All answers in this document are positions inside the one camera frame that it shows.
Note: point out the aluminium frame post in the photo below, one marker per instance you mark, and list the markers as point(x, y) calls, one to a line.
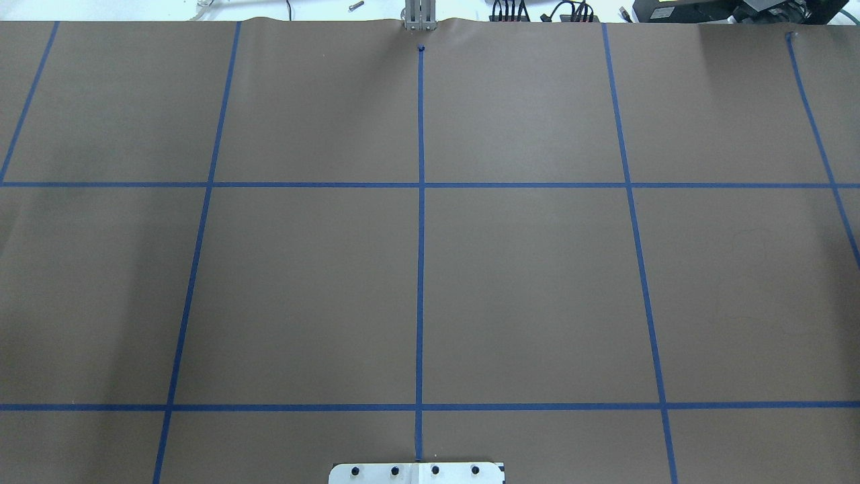
point(420, 15)

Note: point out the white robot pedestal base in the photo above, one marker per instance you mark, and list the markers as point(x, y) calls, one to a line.
point(418, 472)

